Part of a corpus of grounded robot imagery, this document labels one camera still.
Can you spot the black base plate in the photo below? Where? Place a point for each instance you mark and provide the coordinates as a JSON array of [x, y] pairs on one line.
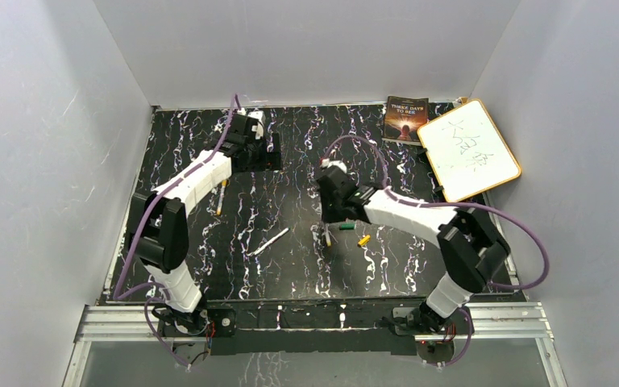
[[332, 325]]

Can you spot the orange-yellow pen cap lower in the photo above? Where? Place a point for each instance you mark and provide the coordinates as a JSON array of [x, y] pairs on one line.
[[362, 242]]

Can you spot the white marker pen yellow end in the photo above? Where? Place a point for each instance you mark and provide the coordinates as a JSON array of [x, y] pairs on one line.
[[326, 234]]

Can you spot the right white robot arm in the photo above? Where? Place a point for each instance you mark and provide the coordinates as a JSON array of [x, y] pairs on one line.
[[472, 248]]

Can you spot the dark book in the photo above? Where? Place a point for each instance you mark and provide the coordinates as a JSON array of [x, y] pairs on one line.
[[402, 119]]

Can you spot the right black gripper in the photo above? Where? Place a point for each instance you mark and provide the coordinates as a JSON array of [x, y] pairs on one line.
[[326, 216]]

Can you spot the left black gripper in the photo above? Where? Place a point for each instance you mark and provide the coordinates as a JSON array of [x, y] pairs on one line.
[[269, 161]]

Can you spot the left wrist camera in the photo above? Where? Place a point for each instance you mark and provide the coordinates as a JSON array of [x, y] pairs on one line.
[[256, 119]]

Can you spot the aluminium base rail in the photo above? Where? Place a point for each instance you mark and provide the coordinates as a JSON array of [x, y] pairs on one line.
[[491, 320]]

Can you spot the whiteboard with wooden frame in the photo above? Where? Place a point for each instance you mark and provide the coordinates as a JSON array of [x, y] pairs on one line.
[[467, 152]]

